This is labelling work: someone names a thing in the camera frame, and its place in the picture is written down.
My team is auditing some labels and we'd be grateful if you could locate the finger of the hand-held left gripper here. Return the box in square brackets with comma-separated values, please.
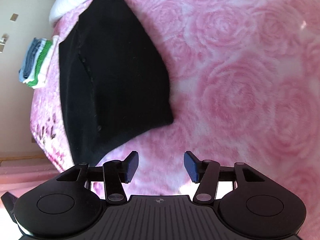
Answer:
[1, 191, 19, 224]

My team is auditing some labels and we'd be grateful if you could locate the green knitted folded garment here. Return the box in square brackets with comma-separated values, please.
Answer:
[27, 41, 53, 88]

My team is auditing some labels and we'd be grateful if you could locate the black garment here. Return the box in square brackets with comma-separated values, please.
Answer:
[59, 0, 174, 167]

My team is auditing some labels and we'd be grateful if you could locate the pink floral blanket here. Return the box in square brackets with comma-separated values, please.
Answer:
[29, 0, 320, 240]

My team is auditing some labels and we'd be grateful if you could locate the light blue folded garment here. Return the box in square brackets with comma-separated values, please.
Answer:
[22, 41, 48, 84]

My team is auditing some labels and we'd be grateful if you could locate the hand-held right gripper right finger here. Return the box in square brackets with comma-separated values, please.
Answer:
[184, 150, 267, 203]

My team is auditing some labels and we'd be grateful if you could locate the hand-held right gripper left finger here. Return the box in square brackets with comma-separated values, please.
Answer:
[57, 150, 139, 204]

